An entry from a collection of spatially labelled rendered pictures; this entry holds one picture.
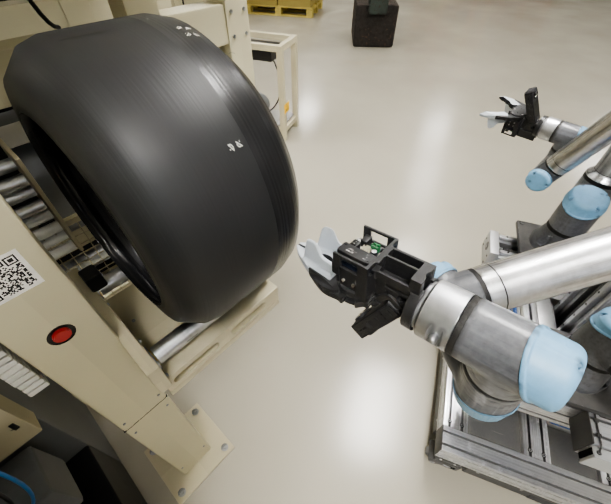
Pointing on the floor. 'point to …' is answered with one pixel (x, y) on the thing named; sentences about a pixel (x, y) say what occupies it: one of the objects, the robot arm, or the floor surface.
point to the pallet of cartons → (285, 7)
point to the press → (374, 23)
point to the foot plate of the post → (183, 486)
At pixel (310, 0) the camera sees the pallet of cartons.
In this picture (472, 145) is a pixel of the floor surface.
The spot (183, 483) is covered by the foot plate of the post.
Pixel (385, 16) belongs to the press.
